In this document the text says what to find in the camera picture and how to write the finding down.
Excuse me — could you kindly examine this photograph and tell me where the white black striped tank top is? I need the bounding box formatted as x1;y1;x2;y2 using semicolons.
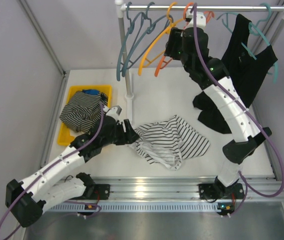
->
129;115;210;171

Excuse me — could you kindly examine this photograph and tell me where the orange plastic hanger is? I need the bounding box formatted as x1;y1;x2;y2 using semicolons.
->
154;2;215;77

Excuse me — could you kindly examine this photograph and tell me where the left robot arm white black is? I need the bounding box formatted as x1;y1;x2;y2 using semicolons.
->
5;115;139;228

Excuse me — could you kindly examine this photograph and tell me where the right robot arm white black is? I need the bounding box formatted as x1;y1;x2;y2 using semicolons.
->
164;27;271;202

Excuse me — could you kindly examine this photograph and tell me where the grey-blue hanger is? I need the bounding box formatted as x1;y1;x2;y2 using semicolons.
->
116;1;145;82
116;2;174;81

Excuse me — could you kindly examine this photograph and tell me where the grey-blue hanger outer left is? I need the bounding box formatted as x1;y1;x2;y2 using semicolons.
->
116;1;145;82

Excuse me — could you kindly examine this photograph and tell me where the black tank top hanging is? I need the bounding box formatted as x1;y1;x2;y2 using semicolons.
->
193;14;277;134

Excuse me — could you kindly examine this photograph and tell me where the teal plastic hanger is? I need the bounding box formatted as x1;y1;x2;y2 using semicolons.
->
218;2;279;84

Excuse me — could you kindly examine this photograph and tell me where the dark striped garment in bin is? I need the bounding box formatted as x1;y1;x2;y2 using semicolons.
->
59;91;108;133

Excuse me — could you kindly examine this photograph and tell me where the blue garment in bin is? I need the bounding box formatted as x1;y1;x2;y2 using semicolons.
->
82;89;100;96

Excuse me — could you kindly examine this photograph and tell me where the yellow plastic bin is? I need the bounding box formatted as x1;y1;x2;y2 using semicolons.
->
57;84;112;146

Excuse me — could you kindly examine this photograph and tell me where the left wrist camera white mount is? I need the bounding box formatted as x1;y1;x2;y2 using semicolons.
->
103;105;122;121

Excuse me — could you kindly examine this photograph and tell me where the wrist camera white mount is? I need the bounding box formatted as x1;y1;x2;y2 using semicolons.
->
103;105;122;121
184;10;206;30

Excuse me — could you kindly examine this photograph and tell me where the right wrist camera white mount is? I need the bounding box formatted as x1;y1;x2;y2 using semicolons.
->
184;10;206;30

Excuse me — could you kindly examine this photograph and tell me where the aluminium rail base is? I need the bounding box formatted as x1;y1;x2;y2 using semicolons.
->
92;177;284;202

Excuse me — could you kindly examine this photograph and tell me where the white garment rack frame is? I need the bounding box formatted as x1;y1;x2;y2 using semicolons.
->
115;0;284;120

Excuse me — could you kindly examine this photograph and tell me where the white slotted cable duct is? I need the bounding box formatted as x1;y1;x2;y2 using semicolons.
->
49;202;221;213

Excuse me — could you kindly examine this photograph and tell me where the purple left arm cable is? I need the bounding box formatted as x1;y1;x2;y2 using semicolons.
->
0;102;105;240

